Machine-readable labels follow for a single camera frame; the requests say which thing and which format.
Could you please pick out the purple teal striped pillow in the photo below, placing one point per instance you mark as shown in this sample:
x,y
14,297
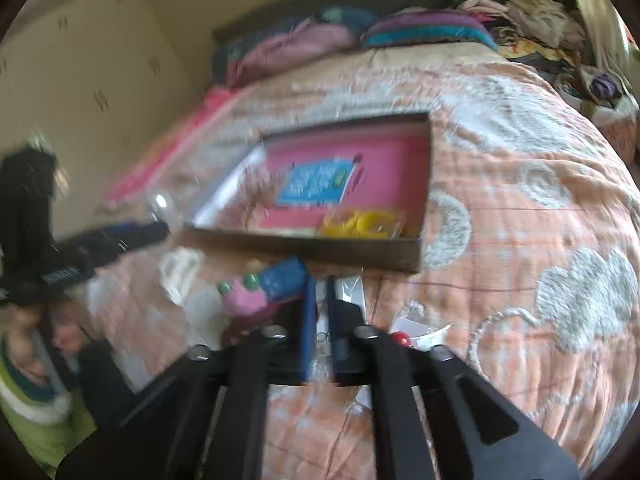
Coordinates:
x,y
430,30

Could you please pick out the white packet with red bead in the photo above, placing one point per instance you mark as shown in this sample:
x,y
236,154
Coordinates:
x,y
425,340

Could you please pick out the yellow bangles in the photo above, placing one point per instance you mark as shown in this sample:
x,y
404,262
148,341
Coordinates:
x,y
360,225

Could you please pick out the clear plastic bag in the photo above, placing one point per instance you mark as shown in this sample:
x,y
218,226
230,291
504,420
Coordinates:
x,y
182,270

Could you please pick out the cream curtain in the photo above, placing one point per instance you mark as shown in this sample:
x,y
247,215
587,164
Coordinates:
x,y
600,10

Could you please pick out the floral bag of fabrics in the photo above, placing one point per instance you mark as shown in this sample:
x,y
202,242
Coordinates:
x,y
620,110

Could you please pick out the pink printed blanket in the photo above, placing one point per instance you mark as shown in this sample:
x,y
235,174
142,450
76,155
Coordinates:
x,y
165,160

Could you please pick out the cream wardrobe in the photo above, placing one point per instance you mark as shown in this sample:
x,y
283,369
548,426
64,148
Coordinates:
x,y
75,60

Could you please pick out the cardboard box with pink lining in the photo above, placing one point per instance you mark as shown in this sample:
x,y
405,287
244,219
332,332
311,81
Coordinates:
x,y
325,250

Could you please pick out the pink fluffy hair accessory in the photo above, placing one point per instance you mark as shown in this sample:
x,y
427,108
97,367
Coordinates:
x,y
250,300

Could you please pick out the clear plastic earring packet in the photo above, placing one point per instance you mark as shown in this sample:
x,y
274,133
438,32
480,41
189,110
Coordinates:
x,y
322,330

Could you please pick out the pink quilted pillow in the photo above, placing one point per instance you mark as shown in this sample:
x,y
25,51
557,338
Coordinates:
x,y
300,42

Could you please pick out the person's left hand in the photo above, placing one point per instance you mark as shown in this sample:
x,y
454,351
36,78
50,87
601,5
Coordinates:
x,y
22,330

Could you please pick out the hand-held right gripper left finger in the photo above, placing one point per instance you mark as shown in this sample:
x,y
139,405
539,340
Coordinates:
x,y
310,335

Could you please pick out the pile of clothes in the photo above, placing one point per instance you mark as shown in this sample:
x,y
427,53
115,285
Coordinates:
x,y
530,15

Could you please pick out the person's left forearm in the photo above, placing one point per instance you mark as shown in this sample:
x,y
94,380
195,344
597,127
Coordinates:
x,y
35,410

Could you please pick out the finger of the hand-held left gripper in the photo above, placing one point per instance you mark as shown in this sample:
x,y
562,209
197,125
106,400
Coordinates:
x,y
150,234
117,230

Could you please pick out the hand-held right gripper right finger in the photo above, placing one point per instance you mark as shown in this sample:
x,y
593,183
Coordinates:
x,y
342,350

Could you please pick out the beige bed sheet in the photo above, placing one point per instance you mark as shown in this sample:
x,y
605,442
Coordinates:
x,y
425,57

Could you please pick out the blue accessory card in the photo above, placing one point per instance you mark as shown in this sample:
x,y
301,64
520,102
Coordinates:
x,y
315,180

